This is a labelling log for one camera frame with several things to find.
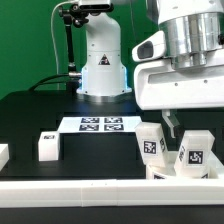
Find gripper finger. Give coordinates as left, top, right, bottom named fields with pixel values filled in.
left=162, top=109, right=180, bottom=138

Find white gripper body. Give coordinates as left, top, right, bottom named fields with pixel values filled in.
left=134, top=56, right=224, bottom=110

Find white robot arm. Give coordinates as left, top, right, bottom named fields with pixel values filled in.
left=77, top=0, right=224, bottom=127

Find white sheet with tags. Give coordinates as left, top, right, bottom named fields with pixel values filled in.
left=58, top=116, right=141, bottom=133

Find white block at left edge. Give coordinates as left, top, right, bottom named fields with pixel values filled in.
left=0, top=144, right=9, bottom=171

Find white obstacle wall frame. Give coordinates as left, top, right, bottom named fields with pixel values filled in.
left=0, top=156, right=224, bottom=209

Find black cables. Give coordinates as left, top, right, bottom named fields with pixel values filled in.
left=28, top=73, right=81, bottom=92

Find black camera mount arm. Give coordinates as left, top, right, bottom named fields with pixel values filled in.
left=59, top=4, right=88, bottom=96

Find white cable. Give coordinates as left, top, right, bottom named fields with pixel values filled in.
left=50, top=0, right=79, bottom=91

